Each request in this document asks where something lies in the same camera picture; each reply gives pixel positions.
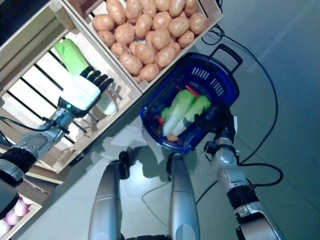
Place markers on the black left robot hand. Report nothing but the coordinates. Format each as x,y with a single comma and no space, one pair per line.
80,92

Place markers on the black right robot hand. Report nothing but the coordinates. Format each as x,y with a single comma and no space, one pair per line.
215,122

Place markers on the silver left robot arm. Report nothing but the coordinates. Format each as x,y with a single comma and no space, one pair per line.
37,142

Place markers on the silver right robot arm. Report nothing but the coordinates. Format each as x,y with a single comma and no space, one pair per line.
230,160

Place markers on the blue plastic shopping basket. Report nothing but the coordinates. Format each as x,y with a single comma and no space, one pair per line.
200,61

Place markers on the red toy chili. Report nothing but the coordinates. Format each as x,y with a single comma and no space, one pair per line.
192,91

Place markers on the yellow toy corn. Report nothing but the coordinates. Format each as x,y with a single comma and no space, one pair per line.
173,137

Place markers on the wooden slatted cabbage crate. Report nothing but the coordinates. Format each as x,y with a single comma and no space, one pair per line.
127,100

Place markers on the green round toy vegetable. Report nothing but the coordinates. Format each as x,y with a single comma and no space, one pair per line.
166,113

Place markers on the red toy bell pepper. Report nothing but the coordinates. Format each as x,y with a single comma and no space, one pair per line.
160,120

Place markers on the brown toy potato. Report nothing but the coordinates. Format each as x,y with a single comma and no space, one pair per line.
149,72
130,63
165,56
186,38
198,23

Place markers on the silver right robot leg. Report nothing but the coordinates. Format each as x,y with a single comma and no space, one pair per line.
182,200

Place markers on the silver robot leg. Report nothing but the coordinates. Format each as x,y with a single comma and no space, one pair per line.
107,200
182,200

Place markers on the wooden potato crate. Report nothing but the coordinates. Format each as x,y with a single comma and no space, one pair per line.
211,22

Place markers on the silver left robot leg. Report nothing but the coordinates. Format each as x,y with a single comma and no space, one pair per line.
107,200

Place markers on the wooden onion crate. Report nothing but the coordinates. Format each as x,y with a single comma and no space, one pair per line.
32,207

